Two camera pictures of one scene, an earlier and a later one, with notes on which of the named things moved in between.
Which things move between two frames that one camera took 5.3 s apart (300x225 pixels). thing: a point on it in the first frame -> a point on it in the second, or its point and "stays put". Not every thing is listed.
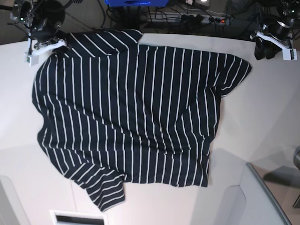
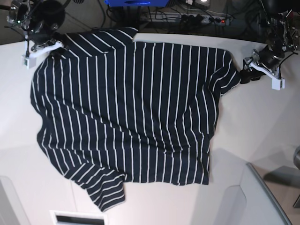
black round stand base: [48, 16] stays put
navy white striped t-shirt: [112, 110] stays put
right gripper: [276, 29] -> [269, 57]
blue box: [137, 3] stays put
